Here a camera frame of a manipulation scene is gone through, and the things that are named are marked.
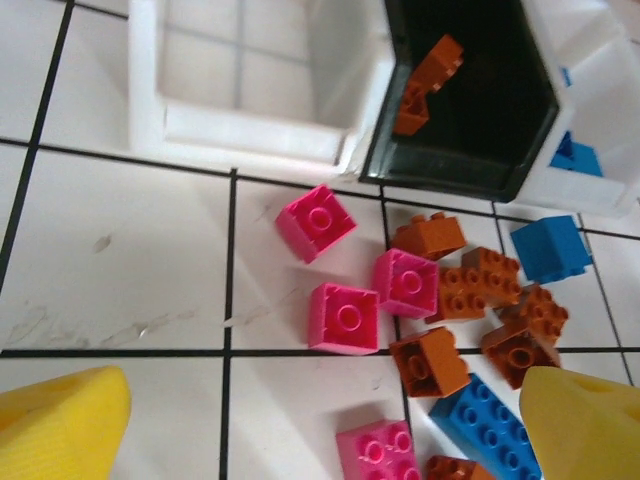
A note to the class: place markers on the long blue lego brick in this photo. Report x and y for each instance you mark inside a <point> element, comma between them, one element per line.
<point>480,425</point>

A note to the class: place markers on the blue square lego brick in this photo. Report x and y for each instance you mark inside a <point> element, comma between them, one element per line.
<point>580,160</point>
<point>550,247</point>
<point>565,75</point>

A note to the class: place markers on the black plastic bin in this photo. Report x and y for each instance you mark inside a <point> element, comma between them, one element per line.
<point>450,170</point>

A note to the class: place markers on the white plastic bin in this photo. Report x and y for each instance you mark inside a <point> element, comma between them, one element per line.
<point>575,190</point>
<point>250,125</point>

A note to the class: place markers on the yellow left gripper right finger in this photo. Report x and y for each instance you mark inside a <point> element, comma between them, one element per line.
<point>590,435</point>

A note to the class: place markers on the pink square lego brick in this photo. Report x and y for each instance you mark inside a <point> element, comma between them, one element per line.
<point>407,282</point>
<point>375,450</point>
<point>345,317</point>
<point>320,220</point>

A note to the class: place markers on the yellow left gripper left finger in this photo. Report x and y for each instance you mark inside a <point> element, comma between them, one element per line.
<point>60,430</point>

